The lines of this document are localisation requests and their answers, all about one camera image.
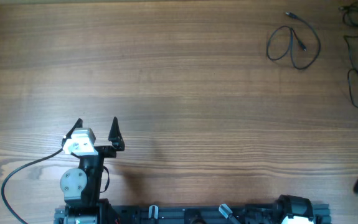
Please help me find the left camera cable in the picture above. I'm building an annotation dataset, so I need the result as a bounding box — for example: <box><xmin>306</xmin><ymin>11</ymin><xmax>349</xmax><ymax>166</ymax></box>
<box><xmin>0</xmin><ymin>146</ymin><xmax>66</xmax><ymax>224</ymax></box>

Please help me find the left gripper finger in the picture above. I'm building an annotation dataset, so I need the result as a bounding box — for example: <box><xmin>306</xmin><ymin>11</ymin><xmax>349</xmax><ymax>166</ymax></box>
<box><xmin>62</xmin><ymin>118</ymin><xmax>83</xmax><ymax>144</ymax></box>
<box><xmin>108</xmin><ymin>116</ymin><xmax>125</xmax><ymax>146</ymax></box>

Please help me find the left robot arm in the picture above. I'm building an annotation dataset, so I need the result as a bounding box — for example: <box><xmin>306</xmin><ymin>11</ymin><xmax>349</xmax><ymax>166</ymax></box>
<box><xmin>54</xmin><ymin>118</ymin><xmax>125</xmax><ymax>224</ymax></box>

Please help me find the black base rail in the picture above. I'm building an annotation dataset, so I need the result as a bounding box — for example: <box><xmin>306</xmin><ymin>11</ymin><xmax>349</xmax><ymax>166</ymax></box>
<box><xmin>54</xmin><ymin>202</ymin><xmax>332</xmax><ymax>224</ymax></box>

